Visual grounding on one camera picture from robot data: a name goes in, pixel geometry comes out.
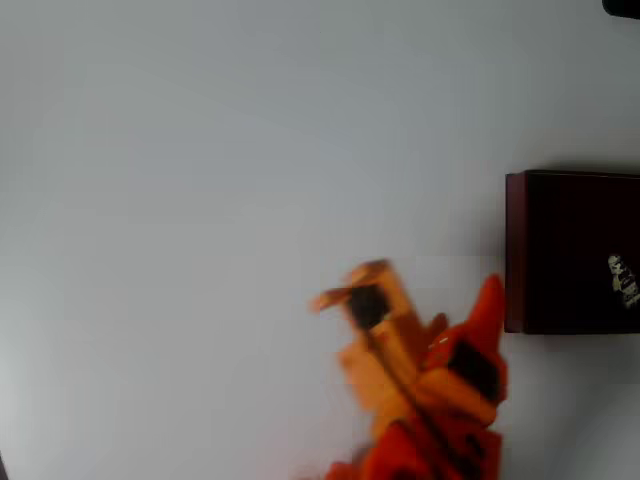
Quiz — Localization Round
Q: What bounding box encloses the small black camera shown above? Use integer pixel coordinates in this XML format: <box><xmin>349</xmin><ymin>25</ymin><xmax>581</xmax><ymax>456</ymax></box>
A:
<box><xmin>347</xmin><ymin>284</ymin><xmax>390</xmax><ymax>331</ymax></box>

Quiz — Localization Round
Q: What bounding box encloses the black object at frame corner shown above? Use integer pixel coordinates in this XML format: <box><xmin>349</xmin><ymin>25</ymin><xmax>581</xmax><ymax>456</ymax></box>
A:
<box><xmin>602</xmin><ymin>0</ymin><xmax>640</xmax><ymax>20</ymax></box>

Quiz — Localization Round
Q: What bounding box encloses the dark red box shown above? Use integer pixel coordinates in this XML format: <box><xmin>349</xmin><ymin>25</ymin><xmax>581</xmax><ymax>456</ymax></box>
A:
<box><xmin>503</xmin><ymin>169</ymin><xmax>640</xmax><ymax>335</ymax></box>

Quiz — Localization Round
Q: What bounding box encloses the orange camera mount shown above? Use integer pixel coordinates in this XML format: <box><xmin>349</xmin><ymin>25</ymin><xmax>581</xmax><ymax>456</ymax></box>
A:
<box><xmin>307</xmin><ymin>258</ymin><xmax>427</xmax><ymax>432</ymax></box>

